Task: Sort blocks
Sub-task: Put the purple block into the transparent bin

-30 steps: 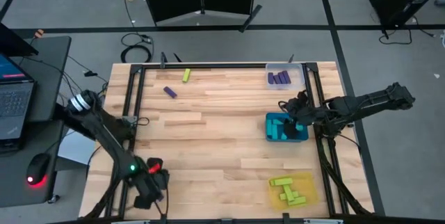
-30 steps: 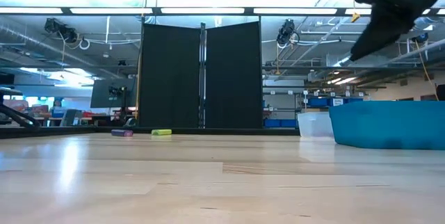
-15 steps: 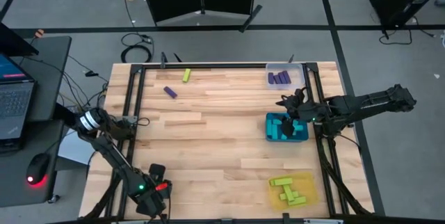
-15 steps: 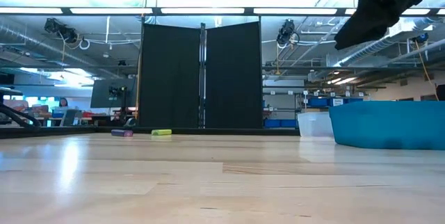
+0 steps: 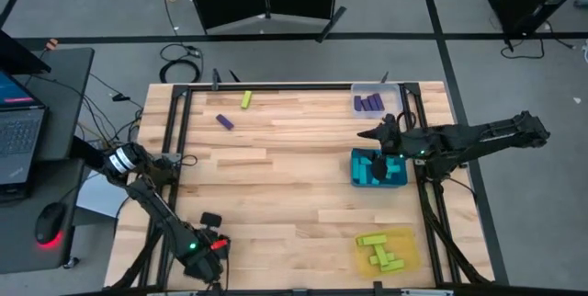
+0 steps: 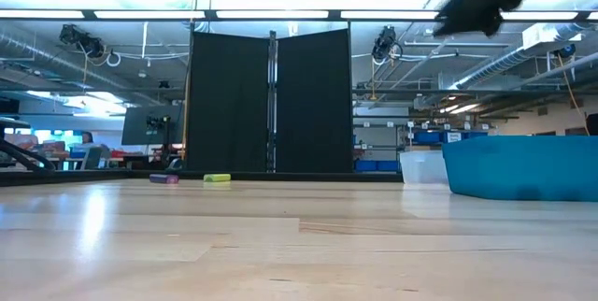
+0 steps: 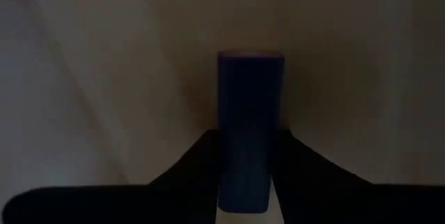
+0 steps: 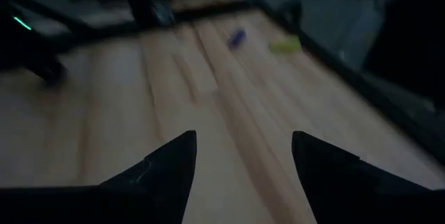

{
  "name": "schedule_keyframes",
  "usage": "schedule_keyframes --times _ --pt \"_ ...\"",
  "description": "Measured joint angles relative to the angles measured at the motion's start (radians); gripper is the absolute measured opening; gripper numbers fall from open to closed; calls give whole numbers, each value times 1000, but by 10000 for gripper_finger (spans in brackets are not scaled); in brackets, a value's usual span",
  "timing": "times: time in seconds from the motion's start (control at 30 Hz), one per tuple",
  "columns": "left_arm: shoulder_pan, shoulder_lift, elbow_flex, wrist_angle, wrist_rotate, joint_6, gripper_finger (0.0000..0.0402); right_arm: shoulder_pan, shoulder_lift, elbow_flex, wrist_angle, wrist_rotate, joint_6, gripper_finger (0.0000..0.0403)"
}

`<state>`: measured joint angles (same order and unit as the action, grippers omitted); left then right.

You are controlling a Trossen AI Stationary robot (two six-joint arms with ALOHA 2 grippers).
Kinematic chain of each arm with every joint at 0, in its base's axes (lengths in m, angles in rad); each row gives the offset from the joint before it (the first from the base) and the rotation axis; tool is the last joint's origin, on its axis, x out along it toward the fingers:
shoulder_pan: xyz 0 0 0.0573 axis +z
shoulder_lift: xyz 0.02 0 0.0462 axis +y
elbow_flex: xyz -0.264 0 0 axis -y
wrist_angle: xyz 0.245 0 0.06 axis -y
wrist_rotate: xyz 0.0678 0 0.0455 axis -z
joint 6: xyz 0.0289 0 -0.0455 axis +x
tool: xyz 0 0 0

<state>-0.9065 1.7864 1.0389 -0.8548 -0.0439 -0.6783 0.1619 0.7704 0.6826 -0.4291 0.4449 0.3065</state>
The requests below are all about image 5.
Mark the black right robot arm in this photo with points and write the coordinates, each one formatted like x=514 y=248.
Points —
x=482 y=137

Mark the black computer mouse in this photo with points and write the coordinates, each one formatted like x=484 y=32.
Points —
x=49 y=222

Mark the black desk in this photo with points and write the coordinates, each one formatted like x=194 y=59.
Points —
x=64 y=103

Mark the white paper sheet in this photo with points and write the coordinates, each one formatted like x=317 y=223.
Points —
x=98 y=195

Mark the long teal block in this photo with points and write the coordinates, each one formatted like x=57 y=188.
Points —
x=363 y=174

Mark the orange tag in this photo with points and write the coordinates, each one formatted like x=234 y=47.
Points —
x=52 y=44

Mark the blue plastic bin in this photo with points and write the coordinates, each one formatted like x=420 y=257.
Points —
x=399 y=181

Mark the black aluminium table frame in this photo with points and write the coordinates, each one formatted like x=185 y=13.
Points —
x=285 y=87

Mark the long purple block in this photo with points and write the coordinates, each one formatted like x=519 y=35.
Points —
x=379 y=101

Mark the black laptop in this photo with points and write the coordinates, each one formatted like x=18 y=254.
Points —
x=18 y=140

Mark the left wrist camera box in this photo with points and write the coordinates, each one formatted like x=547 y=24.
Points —
x=211 y=220

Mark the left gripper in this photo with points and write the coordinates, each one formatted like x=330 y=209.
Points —
x=204 y=261

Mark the yellow plastic bin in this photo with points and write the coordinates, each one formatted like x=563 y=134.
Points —
x=409 y=245

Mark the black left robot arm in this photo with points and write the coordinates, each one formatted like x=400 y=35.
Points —
x=156 y=204

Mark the black flat panel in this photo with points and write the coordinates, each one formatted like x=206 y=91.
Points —
x=18 y=57

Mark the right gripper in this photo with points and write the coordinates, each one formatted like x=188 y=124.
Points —
x=397 y=142

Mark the clear plastic bin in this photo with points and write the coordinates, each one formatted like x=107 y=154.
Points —
x=390 y=91

